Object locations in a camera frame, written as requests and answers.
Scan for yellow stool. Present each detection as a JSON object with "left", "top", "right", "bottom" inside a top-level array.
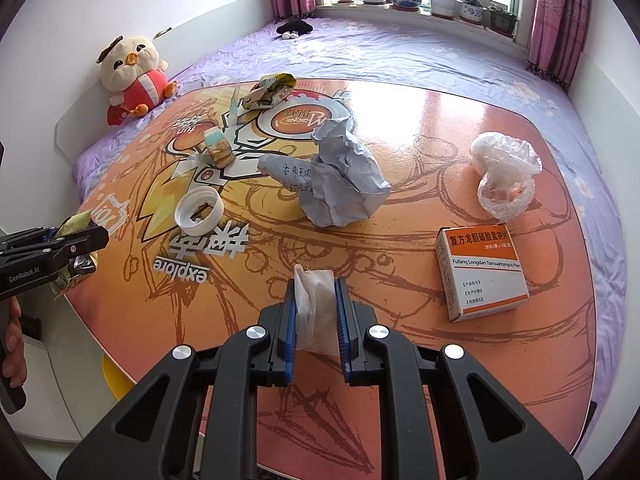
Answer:
[{"left": 101, "top": 355, "right": 136, "bottom": 401}]

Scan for yellow snack bag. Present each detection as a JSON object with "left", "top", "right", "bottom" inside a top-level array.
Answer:
[{"left": 243, "top": 73, "right": 297, "bottom": 109}]

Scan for dark plant pot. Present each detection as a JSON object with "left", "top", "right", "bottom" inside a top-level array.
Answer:
[{"left": 487, "top": 4, "right": 518, "bottom": 37}]

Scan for person's left hand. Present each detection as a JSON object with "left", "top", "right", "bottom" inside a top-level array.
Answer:
[{"left": 0, "top": 297, "right": 24, "bottom": 382}]

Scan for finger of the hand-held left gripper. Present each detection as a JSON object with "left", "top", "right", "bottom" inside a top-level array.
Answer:
[
  {"left": 47, "top": 224, "right": 109, "bottom": 267},
  {"left": 0, "top": 226, "right": 57, "bottom": 254}
]

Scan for white round lid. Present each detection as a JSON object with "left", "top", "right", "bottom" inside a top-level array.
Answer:
[{"left": 175, "top": 186, "right": 224, "bottom": 233}]

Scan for silver wrapper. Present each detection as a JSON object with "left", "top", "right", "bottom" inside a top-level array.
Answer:
[{"left": 257, "top": 117, "right": 392, "bottom": 228}]

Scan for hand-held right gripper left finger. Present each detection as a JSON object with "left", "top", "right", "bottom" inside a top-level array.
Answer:
[{"left": 57, "top": 276, "right": 301, "bottom": 480}]

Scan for black plush toy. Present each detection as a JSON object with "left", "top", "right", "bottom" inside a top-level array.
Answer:
[{"left": 276, "top": 19, "right": 313, "bottom": 41}]

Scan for clear plastic wrapper strip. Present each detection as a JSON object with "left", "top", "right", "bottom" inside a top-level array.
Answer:
[{"left": 227, "top": 82, "right": 251, "bottom": 126}]

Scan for white windowsill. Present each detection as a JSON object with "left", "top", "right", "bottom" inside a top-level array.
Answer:
[{"left": 315, "top": 2, "right": 531, "bottom": 47}]

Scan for olive foil snack wrapper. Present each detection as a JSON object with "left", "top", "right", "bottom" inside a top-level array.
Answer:
[{"left": 50, "top": 210, "right": 101, "bottom": 294}]

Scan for white tissue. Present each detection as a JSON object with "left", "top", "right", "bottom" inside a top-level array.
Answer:
[{"left": 292, "top": 264, "right": 341, "bottom": 356}]

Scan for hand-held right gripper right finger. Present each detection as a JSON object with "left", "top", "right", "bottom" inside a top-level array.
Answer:
[{"left": 334, "top": 276, "right": 583, "bottom": 480}]

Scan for chick plush toy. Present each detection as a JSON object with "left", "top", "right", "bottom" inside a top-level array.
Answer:
[{"left": 96, "top": 35, "right": 179, "bottom": 127}]

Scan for small green white packet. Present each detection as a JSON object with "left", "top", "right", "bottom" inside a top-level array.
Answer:
[{"left": 202, "top": 127, "right": 236, "bottom": 167}]

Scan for purple floral bed sheet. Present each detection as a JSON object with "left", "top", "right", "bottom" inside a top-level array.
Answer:
[{"left": 75, "top": 15, "right": 601, "bottom": 441}]

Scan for small blue white plant pot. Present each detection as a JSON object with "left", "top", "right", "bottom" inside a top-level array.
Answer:
[{"left": 459, "top": 0, "right": 485, "bottom": 25}]

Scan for clear crumpled plastic bag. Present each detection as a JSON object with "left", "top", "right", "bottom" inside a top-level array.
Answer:
[{"left": 470, "top": 131, "right": 542, "bottom": 223}]

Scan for white orange medicine box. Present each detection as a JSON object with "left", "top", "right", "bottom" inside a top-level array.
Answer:
[{"left": 434, "top": 226, "right": 531, "bottom": 323}]

